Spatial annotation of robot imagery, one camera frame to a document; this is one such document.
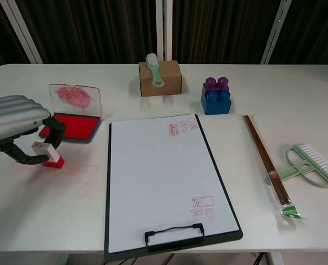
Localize white paper sheet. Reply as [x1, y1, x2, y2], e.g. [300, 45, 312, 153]
[108, 114, 241, 254]

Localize white stamp with red base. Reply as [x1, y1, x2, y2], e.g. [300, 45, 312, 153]
[31, 141, 65, 169]

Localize brown cardboard box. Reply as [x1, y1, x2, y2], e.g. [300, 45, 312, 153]
[138, 60, 183, 97]

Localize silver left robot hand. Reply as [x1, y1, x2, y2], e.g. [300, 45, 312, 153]
[0, 95, 67, 166]

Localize dark pleated curtain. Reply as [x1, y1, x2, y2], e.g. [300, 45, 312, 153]
[0, 0, 328, 67]

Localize green fan-shaped brush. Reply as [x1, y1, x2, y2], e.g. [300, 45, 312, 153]
[265, 142, 328, 189]

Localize green handled scrub brush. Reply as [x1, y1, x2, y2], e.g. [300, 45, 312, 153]
[145, 52, 165, 88]

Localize white frame post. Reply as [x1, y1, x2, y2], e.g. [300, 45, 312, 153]
[0, 0, 43, 65]
[155, 0, 173, 62]
[260, 0, 292, 65]

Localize black clipboard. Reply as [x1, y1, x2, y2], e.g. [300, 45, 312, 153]
[103, 113, 244, 262]

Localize blue toy block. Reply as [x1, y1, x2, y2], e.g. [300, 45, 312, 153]
[200, 89, 233, 115]

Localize packaged brown chopsticks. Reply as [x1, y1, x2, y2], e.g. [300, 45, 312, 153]
[243, 114, 308, 221]

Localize red ink pad with lid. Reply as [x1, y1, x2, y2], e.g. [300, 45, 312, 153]
[39, 83, 103, 144]

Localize purple toy block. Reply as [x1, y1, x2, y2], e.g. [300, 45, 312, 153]
[203, 76, 230, 93]

